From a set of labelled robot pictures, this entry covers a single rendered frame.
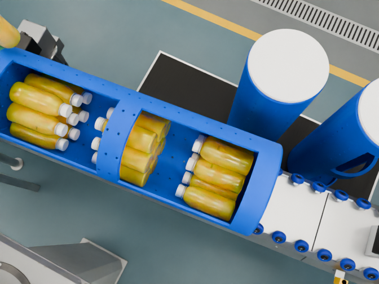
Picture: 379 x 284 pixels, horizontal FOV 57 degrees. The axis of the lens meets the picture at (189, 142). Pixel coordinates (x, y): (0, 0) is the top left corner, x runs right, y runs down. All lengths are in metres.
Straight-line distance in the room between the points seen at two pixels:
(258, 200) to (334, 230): 0.43
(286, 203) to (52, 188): 1.50
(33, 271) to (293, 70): 1.02
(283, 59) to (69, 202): 1.53
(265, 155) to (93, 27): 1.91
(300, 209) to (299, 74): 0.45
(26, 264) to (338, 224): 0.97
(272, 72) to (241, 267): 1.26
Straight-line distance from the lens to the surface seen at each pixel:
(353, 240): 1.30
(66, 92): 1.15
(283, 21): 2.63
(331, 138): 1.47
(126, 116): 0.95
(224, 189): 1.10
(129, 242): 2.15
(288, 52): 1.28
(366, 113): 1.28
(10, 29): 1.12
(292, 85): 1.23
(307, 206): 1.25
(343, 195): 1.24
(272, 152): 0.95
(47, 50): 1.66
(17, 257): 1.15
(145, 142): 0.99
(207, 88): 2.15
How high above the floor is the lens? 2.11
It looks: 75 degrees down
